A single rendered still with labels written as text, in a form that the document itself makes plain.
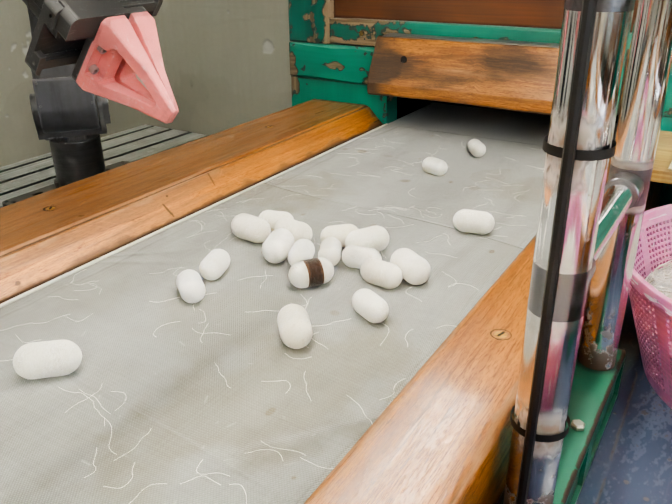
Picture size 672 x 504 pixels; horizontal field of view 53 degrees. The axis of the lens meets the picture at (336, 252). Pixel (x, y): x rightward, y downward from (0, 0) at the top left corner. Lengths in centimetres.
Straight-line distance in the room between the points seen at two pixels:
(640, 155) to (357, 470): 24
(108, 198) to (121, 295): 15
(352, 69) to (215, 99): 150
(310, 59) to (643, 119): 65
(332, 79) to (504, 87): 27
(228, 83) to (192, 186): 171
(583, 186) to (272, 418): 20
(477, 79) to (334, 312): 43
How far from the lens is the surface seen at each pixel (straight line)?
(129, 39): 54
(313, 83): 99
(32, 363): 43
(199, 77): 245
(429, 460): 31
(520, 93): 80
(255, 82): 229
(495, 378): 36
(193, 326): 46
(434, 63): 85
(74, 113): 89
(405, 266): 49
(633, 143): 42
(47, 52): 57
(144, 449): 37
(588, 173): 27
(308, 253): 52
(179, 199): 65
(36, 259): 56
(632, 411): 52
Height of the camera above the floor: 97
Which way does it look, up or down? 25 degrees down
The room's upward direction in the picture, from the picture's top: 1 degrees counter-clockwise
